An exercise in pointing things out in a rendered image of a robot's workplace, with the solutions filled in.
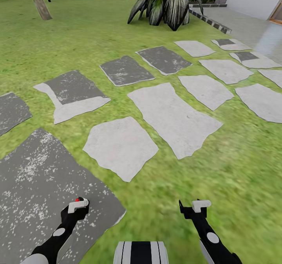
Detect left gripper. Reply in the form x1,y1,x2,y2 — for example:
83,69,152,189
61,203,90,224

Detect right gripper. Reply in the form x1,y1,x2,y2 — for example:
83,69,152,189
180,204,207,226

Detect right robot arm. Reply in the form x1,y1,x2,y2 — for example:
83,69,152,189
180,199,242,264

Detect robot trunk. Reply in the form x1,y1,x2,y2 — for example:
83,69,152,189
113,241,169,264

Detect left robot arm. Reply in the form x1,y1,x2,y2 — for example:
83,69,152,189
21,200,90,264

